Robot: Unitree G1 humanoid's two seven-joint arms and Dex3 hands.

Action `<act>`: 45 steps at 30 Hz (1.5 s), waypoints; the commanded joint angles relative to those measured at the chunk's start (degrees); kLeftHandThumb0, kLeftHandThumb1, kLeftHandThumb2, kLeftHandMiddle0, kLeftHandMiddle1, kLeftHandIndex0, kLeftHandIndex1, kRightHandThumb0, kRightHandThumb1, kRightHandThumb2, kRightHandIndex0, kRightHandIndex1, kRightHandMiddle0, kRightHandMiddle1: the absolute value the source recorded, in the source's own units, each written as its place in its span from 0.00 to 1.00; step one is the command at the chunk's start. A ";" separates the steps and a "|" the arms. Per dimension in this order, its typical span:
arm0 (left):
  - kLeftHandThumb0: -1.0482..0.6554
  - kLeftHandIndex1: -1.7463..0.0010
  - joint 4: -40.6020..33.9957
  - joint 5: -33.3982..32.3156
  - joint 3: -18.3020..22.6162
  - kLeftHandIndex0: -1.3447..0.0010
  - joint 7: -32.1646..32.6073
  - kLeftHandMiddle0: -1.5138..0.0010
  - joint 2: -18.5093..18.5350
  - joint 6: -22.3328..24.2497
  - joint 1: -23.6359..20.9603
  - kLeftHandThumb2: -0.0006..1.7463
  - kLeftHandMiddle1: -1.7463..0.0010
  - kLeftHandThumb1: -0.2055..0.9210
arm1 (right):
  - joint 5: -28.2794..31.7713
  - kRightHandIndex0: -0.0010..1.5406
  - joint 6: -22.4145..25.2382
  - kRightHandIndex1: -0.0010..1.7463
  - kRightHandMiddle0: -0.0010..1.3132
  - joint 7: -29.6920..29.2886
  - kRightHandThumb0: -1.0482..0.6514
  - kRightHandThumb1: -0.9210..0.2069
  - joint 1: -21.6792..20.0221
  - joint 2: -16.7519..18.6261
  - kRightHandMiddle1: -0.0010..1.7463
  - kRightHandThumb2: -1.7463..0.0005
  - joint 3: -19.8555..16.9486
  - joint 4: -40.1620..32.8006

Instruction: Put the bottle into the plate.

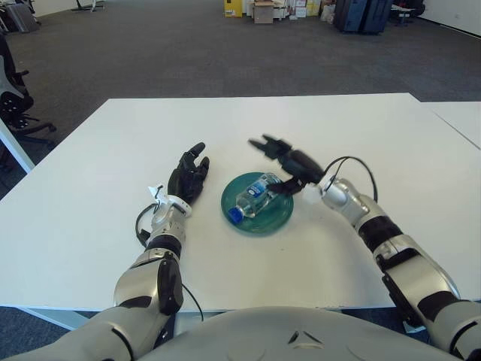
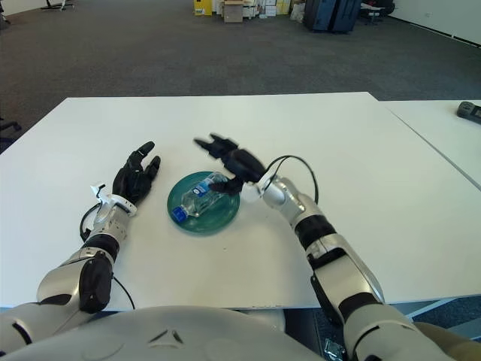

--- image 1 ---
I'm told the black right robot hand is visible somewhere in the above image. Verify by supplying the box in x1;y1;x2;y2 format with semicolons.
247;134;326;196

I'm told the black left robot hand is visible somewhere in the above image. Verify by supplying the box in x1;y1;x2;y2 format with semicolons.
167;141;210;206

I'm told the clear plastic water bottle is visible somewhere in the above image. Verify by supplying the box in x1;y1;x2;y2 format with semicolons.
227;172;281;226

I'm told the teal round plate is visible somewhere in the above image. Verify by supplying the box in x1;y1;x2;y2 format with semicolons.
220;171;295;237

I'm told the black hard suitcase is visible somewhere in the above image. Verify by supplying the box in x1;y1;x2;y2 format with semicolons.
333;0;365;33

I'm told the dark blue hard suitcase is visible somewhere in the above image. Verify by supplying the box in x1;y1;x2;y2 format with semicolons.
361;0;392;36

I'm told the grey robot torso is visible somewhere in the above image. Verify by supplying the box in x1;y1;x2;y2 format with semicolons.
138;307;452;361

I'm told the yellow box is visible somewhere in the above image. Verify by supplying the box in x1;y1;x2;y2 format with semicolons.
224;0;244;18

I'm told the white neighbouring desk leg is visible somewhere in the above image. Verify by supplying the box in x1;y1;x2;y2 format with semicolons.
0;118;35;174

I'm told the black swivel chair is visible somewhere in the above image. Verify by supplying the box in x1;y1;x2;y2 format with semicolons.
390;3;426;27

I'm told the black mesh office chair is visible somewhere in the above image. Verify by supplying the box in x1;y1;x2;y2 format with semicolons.
0;33;57;144

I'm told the grey hard suitcase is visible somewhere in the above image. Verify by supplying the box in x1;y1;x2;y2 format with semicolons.
5;3;41;33

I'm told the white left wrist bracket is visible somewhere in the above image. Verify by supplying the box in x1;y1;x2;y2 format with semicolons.
147;183;167;205

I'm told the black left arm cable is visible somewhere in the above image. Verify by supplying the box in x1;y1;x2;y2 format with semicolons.
135;205;156;247

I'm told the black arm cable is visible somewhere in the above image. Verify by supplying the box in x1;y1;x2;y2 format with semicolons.
135;205;156;247
322;156;378;201

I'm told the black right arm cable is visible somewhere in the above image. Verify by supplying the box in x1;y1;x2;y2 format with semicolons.
322;156;378;201

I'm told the white table frame beam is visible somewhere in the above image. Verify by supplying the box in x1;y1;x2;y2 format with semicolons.
14;306;92;332

